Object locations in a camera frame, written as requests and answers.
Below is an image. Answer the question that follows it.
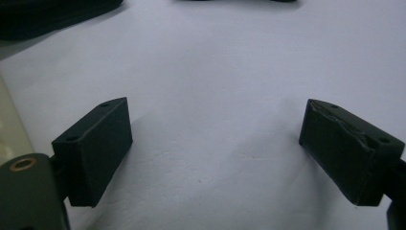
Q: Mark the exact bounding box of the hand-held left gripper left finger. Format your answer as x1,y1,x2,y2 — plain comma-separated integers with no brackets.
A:
51,97,133,208

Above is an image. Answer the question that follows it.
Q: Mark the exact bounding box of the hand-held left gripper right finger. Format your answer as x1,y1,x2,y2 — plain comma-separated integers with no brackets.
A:
299,99,406,206

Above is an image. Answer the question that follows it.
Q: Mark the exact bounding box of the black glove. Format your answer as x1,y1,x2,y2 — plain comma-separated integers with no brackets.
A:
0,0,124,41
176,0,298,4

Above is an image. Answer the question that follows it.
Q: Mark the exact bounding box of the white foam mat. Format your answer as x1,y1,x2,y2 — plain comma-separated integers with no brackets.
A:
0,0,406,230

